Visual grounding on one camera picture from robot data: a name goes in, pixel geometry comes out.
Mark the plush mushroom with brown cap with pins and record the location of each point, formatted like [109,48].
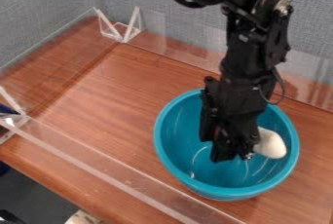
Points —
[270,146]

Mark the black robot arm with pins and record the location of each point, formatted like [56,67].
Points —
[255,38]

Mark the clear acrylic barrier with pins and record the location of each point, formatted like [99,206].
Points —
[198,45]
[28,27]
[105,186]

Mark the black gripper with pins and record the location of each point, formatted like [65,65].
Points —
[231,106]

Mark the clear acrylic left bracket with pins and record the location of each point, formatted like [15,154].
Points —
[9,114]

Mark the clear acrylic front barrier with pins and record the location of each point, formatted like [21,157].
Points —
[105,186]

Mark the clear acrylic left barrier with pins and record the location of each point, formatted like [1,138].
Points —
[28,27]

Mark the clear acrylic back barrier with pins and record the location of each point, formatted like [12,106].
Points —
[198,45]

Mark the blue plastic bowl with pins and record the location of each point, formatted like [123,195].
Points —
[233,180]

